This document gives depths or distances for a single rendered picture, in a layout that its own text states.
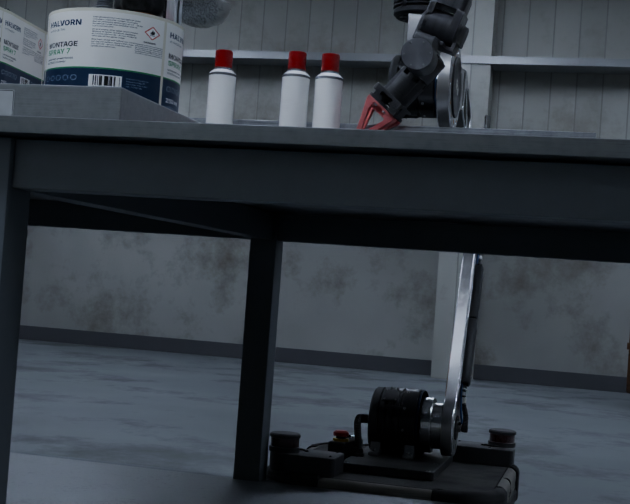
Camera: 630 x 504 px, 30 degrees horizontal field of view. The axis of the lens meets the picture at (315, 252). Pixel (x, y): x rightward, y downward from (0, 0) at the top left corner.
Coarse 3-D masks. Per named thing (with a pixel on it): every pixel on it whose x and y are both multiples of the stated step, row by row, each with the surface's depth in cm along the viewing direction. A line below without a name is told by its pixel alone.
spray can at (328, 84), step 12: (324, 60) 216; (336, 60) 216; (324, 72) 216; (336, 72) 216; (324, 84) 215; (336, 84) 215; (324, 96) 215; (336, 96) 215; (324, 108) 215; (336, 108) 215; (312, 120) 217; (324, 120) 214; (336, 120) 215
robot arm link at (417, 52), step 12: (420, 36) 203; (432, 36) 203; (456, 36) 210; (408, 48) 204; (420, 48) 203; (432, 48) 203; (444, 48) 210; (456, 48) 212; (408, 60) 204; (420, 60) 203; (432, 60) 203; (420, 72) 206
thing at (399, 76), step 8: (400, 72) 212; (392, 80) 212; (400, 80) 211; (408, 80) 211; (376, 88) 209; (384, 88) 209; (392, 88) 211; (400, 88) 211; (408, 88) 211; (416, 88) 211; (424, 88) 213; (392, 96) 209; (400, 96) 211; (408, 96) 211; (416, 96) 213; (392, 104) 209; (400, 104) 208; (408, 104) 213; (408, 112) 215
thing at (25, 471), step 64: (0, 192) 141; (64, 192) 143; (128, 192) 138; (192, 192) 136; (256, 192) 134; (320, 192) 132; (384, 192) 131; (448, 192) 129; (512, 192) 127; (576, 192) 126; (0, 256) 140; (256, 256) 257; (576, 256) 242; (0, 320) 141; (256, 320) 257; (0, 384) 142; (256, 384) 256; (0, 448) 143; (256, 448) 256
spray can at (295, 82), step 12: (288, 60) 217; (300, 60) 216; (288, 72) 216; (300, 72) 215; (288, 84) 215; (300, 84) 215; (288, 96) 215; (300, 96) 215; (288, 108) 215; (300, 108) 215; (288, 120) 215; (300, 120) 215
